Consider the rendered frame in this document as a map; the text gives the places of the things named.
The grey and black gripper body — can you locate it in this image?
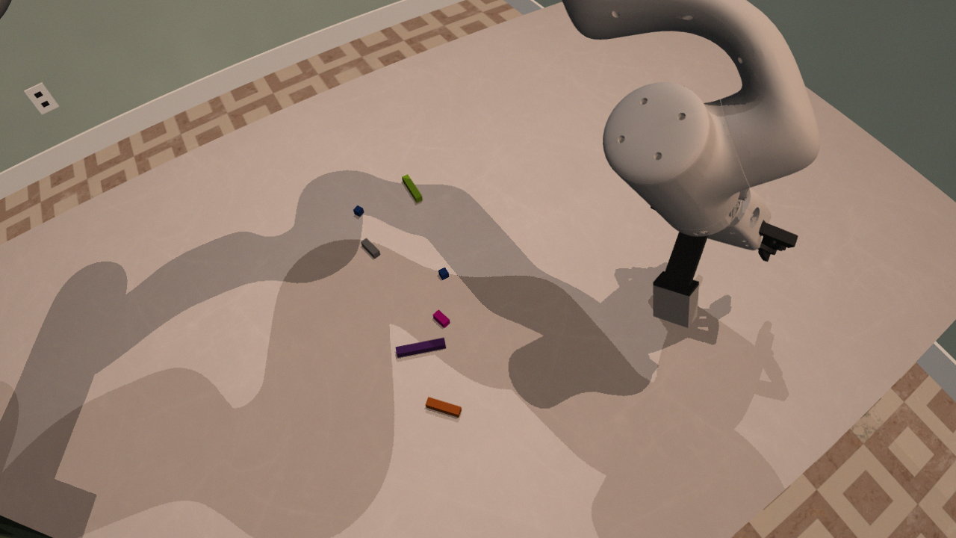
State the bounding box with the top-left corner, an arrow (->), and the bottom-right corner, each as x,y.
708,188 -> 771,250

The small magenta block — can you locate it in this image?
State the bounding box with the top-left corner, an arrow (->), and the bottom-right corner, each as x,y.
433,310 -> 450,328

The purple rod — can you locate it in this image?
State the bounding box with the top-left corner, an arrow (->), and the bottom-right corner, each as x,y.
396,338 -> 446,358

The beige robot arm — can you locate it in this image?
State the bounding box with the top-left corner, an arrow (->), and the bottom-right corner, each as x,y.
562,0 -> 820,328

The orange rod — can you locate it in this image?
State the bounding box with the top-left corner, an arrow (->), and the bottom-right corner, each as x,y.
426,397 -> 462,418

